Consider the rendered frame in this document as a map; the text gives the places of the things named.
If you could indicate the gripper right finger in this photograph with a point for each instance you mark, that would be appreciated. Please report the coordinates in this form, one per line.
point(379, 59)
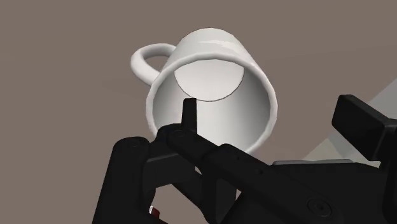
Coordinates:
point(359, 124)

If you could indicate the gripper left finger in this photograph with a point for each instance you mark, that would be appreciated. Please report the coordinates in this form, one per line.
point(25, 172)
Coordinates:
point(198, 149)

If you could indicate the white mug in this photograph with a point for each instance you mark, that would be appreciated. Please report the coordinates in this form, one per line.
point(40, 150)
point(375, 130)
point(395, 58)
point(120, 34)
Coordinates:
point(223, 121)

